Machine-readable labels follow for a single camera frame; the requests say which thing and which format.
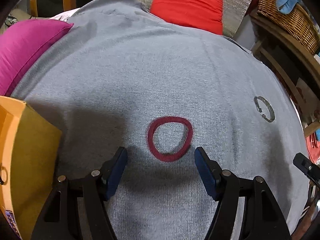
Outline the orange cardboard box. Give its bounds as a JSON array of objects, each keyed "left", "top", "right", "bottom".
[{"left": 1, "top": 96, "right": 62, "bottom": 239}]

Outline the grey blanket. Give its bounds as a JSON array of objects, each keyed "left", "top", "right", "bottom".
[{"left": 12, "top": 0, "right": 309, "bottom": 239}]

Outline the black hair tie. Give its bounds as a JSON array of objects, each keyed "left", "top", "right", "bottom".
[{"left": 0, "top": 164, "right": 9, "bottom": 186}]

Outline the purple bead bracelet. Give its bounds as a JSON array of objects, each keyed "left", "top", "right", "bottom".
[{"left": 4, "top": 209, "right": 21, "bottom": 235}]

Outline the pink pillow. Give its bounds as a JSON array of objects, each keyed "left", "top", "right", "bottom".
[{"left": 1, "top": 19, "right": 73, "bottom": 96}]

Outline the wooden shelf unit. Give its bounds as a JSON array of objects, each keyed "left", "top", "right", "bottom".
[{"left": 249, "top": 10, "right": 319, "bottom": 137}]

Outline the wicker basket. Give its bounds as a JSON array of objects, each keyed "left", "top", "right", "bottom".
[{"left": 258, "top": 0, "right": 319, "bottom": 55}]

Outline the metal bangle ring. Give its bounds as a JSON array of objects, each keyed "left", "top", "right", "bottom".
[{"left": 253, "top": 96, "right": 276, "bottom": 123}]

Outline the maroon hair tie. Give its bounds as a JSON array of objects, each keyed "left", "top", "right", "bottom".
[{"left": 146, "top": 115, "right": 194, "bottom": 163}]

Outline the light pink sheet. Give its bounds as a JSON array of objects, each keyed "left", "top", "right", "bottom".
[{"left": 50, "top": 8, "right": 79, "bottom": 22}]

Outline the red cushion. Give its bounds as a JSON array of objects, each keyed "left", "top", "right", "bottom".
[{"left": 150, "top": 0, "right": 223, "bottom": 35}]

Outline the blue cloth in basket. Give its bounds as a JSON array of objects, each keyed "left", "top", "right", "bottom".
[{"left": 276, "top": 0, "right": 300, "bottom": 15}]

